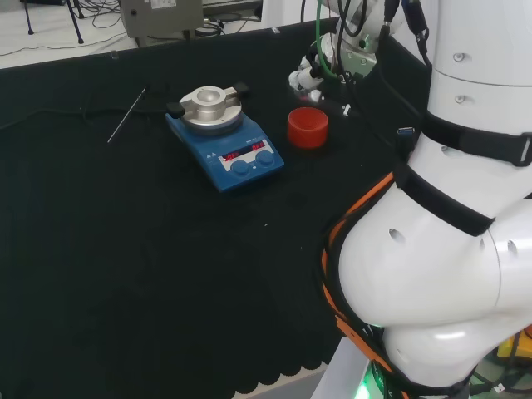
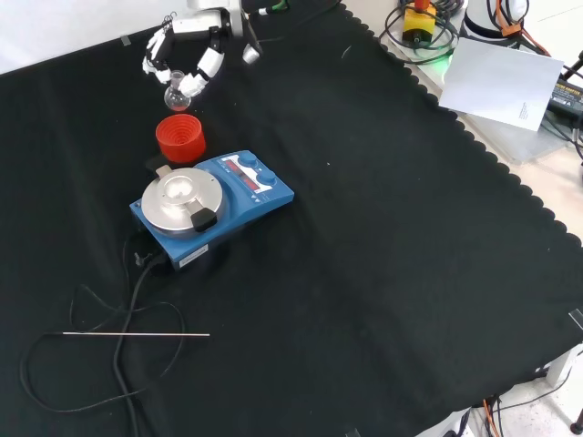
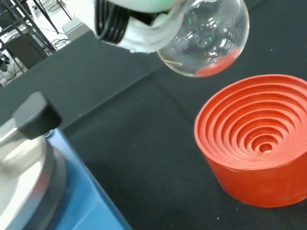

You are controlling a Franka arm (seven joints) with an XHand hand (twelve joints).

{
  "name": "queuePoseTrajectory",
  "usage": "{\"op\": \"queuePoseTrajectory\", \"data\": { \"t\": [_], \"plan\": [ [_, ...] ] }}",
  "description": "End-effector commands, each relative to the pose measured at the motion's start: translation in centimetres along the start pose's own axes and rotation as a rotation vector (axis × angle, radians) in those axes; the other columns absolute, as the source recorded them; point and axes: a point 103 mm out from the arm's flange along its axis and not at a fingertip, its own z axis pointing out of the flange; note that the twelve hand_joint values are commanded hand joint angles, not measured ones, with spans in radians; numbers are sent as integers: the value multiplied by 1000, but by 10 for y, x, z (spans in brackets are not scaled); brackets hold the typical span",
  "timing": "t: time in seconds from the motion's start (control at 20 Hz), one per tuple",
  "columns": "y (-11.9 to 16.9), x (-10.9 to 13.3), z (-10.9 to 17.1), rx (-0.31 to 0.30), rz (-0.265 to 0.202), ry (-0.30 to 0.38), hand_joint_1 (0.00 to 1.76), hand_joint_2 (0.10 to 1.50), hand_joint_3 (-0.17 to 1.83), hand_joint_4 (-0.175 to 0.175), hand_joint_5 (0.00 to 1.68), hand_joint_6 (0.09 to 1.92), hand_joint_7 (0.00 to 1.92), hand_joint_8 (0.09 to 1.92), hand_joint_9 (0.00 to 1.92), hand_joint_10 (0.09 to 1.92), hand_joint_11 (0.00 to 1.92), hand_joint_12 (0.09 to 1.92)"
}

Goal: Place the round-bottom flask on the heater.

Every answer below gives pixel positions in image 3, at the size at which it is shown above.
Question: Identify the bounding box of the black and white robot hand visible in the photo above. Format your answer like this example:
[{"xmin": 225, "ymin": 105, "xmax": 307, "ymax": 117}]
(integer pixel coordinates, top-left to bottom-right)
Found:
[{"xmin": 94, "ymin": 0, "xmax": 183, "ymax": 54}]

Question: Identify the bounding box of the heater with blue base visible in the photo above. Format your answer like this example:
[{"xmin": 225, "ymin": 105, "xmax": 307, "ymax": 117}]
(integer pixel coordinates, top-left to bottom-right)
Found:
[{"xmin": 0, "ymin": 92, "xmax": 133, "ymax": 230}]

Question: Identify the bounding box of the black equipment box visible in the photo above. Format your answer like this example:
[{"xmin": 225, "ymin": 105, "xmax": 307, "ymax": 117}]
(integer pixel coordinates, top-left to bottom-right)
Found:
[{"xmin": 5, "ymin": 33, "xmax": 50, "ymax": 70}]

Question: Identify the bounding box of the black table cloth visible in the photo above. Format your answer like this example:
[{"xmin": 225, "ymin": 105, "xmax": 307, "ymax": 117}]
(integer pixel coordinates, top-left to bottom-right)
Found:
[{"xmin": 0, "ymin": 0, "xmax": 307, "ymax": 230}]

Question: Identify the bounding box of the black tripod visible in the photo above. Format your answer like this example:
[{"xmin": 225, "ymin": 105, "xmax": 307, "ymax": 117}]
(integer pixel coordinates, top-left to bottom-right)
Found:
[{"xmin": 32, "ymin": 0, "xmax": 73, "ymax": 35}]

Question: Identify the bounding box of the grey equipment box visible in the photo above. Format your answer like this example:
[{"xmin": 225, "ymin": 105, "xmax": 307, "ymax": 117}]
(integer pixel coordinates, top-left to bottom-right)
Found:
[{"xmin": 62, "ymin": 17, "xmax": 93, "ymax": 42}]

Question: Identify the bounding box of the red ribbed flask ring stand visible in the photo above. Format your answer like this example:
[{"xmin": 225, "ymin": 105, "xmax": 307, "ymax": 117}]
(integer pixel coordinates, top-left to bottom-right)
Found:
[{"xmin": 193, "ymin": 74, "xmax": 307, "ymax": 208}]

